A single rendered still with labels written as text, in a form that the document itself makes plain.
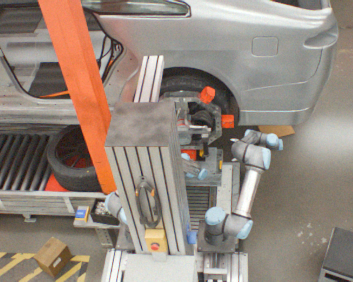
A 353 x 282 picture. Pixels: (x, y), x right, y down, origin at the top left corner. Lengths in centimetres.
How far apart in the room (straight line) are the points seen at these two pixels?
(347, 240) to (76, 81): 212
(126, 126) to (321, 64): 179
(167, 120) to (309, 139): 287
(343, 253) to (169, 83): 168
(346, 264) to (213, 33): 177
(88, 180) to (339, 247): 193
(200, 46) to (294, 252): 175
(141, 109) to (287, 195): 243
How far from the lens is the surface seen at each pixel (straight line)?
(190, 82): 340
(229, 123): 351
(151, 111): 194
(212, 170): 406
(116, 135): 188
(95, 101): 293
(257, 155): 278
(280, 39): 317
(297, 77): 337
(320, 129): 474
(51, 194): 396
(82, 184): 392
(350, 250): 357
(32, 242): 424
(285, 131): 467
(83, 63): 276
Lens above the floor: 334
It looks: 47 degrees down
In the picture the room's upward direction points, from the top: 8 degrees counter-clockwise
